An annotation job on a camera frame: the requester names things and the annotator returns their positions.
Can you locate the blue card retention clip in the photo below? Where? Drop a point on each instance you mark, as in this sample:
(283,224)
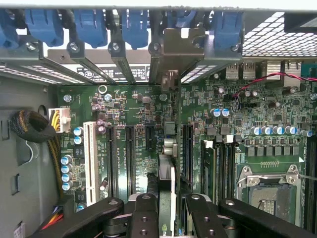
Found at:
(6,29)
(90,27)
(180,18)
(44,27)
(227,28)
(135,28)

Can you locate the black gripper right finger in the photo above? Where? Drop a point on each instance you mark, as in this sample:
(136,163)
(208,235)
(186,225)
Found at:
(203,218)

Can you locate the thin metal locking lever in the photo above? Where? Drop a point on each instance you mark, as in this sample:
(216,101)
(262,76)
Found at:
(308,176)

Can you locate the CPU socket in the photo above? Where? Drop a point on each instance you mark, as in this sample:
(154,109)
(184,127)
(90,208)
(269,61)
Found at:
(270,198)

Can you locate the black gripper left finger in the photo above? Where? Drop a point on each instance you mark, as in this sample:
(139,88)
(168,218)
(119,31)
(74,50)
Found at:
(143,218)

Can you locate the open black PC case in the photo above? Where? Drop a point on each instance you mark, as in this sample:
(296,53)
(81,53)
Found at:
(272,37)

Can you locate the white expansion slot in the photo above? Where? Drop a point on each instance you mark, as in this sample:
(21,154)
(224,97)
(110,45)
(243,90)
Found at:
(90,161)

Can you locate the RAM stick with white label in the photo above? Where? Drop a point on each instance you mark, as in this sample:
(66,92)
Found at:
(208,168)

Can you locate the green motherboard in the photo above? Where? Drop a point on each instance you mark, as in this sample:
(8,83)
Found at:
(138,109)

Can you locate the long black expansion slot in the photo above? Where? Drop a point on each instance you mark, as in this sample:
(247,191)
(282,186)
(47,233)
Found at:
(112,161)
(130,161)
(188,153)

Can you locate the white power connector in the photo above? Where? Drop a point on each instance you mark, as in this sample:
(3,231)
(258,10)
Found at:
(63,120)

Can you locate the short black expansion slot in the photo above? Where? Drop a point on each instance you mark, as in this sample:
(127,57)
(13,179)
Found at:
(151,137)

